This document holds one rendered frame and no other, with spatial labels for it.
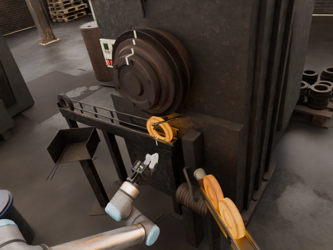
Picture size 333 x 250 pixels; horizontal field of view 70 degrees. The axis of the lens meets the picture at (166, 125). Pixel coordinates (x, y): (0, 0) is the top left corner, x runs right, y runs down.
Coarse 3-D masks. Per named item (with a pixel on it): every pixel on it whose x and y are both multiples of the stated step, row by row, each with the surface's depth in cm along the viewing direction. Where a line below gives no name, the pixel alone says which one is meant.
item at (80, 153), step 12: (60, 132) 169; (72, 132) 169; (84, 132) 168; (96, 132) 166; (60, 144) 167; (72, 144) 173; (84, 144) 170; (96, 144) 165; (72, 156) 161; (84, 156) 158; (84, 168) 171; (96, 180) 178; (96, 192) 186; (96, 204) 199
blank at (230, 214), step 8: (224, 200) 95; (224, 208) 95; (232, 208) 90; (224, 216) 99; (232, 216) 89; (240, 216) 89; (232, 224) 91; (240, 224) 88; (232, 232) 94; (240, 232) 89
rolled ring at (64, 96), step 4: (60, 96) 206; (64, 96) 204; (60, 100) 212; (68, 100) 204; (60, 104) 215; (64, 104) 216; (68, 104) 204; (72, 104) 206; (64, 108) 215; (68, 108) 215; (72, 108) 207
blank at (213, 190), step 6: (204, 180) 112; (210, 180) 105; (216, 180) 104; (204, 186) 115; (210, 186) 105; (216, 186) 103; (210, 192) 112; (216, 192) 101; (210, 198) 111; (216, 198) 102; (222, 198) 102; (216, 204) 104
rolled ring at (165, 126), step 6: (150, 120) 143; (156, 120) 139; (162, 120) 139; (150, 126) 147; (162, 126) 139; (168, 126) 139; (150, 132) 150; (156, 132) 151; (168, 132) 139; (162, 138) 148; (168, 138) 141
